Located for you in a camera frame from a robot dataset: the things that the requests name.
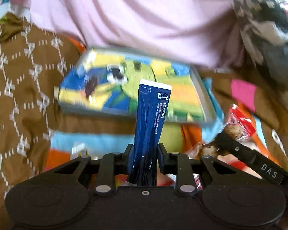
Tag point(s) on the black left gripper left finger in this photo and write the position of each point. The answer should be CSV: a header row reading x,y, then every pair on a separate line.
x,y
128,159

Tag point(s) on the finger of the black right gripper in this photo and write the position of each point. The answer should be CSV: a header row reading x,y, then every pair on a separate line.
x,y
263,166

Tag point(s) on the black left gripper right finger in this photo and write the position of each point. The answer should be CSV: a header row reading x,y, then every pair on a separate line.
x,y
164,160

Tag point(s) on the red clear candy bag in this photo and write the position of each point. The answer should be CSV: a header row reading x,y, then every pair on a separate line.
x,y
238,126

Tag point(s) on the blue stick snack packet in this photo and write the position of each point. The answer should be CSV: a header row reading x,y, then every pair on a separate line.
x,y
153,100

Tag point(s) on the colourful striped blanket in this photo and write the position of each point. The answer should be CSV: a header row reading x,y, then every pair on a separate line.
x,y
270,120

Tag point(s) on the grey tray with cartoon drawing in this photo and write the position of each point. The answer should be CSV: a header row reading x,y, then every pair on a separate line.
x,y
105,81

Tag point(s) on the brown patterned quilt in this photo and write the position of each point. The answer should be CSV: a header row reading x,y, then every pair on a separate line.
x,y
35,136

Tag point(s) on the pink bed sheet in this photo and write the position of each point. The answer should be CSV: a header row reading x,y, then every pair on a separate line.
x,y
201,32

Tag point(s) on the plastic bag of clothes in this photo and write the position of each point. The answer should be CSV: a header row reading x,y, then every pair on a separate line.
x,y
264,31

